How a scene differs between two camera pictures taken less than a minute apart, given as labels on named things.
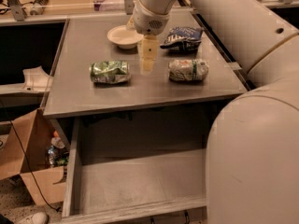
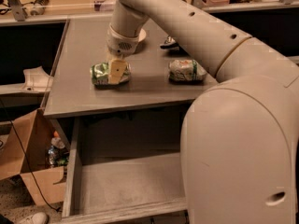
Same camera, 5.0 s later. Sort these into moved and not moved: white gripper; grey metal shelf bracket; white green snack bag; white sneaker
Moved: white gripper
Not moved: white green snack bag; white sneaker; grey metal shelf bracket
